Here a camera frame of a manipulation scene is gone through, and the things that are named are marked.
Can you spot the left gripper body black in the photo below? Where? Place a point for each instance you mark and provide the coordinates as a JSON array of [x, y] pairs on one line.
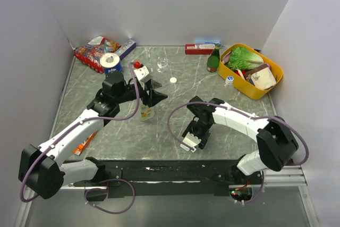
[[129, 93]]

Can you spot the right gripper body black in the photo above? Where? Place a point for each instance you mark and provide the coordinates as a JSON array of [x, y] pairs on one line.
[[200, 129]]

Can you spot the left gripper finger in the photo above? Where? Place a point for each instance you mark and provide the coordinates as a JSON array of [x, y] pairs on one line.
[[152, 97], [154, 84]]

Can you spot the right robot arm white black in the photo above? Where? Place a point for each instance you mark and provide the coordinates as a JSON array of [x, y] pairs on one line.
[[275, 141]]

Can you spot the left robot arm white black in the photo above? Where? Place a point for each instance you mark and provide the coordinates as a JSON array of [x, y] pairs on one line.
[[43, 169]]

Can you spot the clear bottle yellow label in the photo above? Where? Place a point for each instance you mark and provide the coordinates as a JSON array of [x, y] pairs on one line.
[[146, 112]]

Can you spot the white bottle cap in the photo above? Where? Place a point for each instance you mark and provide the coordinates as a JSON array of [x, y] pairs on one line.
[[173, 80]]

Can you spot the green glass bottle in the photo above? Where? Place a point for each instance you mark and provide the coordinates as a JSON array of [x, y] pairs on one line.
[[213, 59]]

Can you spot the toilet paper roll blue wrap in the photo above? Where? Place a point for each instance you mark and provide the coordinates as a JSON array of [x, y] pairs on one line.
[[110, 62]]

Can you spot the purple white box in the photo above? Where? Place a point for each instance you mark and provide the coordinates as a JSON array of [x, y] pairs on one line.
[[126, 49]]

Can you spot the red snack bag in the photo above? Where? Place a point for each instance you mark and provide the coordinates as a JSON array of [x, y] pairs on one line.
[[91, 53]]

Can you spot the red box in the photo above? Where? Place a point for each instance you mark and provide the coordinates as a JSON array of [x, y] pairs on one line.
[[199, 49]]

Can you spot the yellow plastic basket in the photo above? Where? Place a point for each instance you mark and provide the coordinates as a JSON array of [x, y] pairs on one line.
[[242, 85]]

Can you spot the blue box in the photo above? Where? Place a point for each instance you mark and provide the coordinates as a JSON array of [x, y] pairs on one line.
[[208, 41]]

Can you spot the red item in basket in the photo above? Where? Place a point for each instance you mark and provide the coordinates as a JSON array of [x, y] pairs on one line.
[[240, 73]]

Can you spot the purple onion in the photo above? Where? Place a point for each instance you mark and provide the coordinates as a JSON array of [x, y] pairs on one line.
[[226, 58]]

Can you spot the orange snack box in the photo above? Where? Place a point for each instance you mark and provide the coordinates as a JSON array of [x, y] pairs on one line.
[[81, 147]]

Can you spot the electronics board with leds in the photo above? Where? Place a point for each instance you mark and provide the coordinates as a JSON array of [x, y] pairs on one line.
[[241, 194]]

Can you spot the green lettuce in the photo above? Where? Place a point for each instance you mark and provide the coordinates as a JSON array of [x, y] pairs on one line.
[[243, 59]]

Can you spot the beige paper carton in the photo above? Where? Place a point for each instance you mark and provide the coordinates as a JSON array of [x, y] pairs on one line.
[[261, 77]]

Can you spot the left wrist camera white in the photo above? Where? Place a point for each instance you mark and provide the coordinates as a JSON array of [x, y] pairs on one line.
[[141, 72]]

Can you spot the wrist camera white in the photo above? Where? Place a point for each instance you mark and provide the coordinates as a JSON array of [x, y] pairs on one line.
[[141, 72], [190, 143]]

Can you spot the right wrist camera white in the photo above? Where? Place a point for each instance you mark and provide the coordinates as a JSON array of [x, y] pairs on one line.
[[190, 143]]

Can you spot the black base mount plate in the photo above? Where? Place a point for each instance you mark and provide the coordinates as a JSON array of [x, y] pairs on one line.
[[170, 177]]

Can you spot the aluminium rail frame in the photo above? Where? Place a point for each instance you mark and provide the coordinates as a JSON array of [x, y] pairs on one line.
[[288, 176]]

